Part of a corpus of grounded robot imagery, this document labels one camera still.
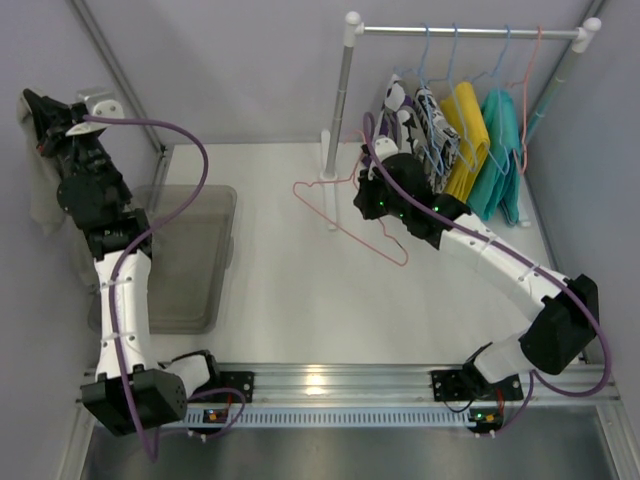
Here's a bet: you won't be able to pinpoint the far right pink hanger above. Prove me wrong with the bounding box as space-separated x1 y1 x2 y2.
506 26 543 176

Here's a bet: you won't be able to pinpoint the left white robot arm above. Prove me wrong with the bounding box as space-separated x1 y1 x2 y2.
21 89 219 436

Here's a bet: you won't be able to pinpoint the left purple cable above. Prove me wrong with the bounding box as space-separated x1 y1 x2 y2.
82 114 246 463

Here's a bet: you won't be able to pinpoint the purple cable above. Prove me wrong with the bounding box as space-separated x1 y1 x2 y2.
82 114 246 463
361 111 614 437

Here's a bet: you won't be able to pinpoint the grey plastic bin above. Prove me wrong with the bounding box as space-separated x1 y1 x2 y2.
87 184 238 335

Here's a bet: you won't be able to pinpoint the aluminium mounting rail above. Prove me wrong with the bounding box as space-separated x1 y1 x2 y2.
75 363 621 407

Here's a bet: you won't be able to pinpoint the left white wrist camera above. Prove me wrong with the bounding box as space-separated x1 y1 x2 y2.
65 87 125 137

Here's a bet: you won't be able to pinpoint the grey trousers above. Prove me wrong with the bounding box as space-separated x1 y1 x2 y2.
16 94 66 237

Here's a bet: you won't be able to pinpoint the blue hanger with yellow garment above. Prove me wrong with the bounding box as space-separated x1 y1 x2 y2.
427 23 478 173

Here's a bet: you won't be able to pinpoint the blue hanger with patterned garment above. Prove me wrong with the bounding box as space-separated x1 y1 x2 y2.
393 23 444 175

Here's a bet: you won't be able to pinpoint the black white patterned garment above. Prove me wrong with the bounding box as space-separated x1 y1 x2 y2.
414 87 460 194

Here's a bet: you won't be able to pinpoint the yellow garment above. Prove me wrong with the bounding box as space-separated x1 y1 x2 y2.
440 82 490 202

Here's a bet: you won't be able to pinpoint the teal garment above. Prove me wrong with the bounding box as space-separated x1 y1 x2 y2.
467 89 521 226

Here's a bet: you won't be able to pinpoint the blue hanger with teal garment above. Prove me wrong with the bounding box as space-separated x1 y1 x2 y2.
471 24 511 176

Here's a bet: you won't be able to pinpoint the grey slotted cable duct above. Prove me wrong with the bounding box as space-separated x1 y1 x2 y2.
234 407 476 428

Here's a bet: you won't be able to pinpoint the purple patterned garment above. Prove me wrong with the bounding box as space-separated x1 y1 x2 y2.
374 74 426 160

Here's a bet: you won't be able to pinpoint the white metal clothes rack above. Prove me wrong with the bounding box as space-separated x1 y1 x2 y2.
320 11 602 231

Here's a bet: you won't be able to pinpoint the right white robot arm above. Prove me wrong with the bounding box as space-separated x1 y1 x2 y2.
354 153 599 394

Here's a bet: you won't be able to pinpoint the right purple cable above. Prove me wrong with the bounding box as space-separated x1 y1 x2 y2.
361 111 614 437

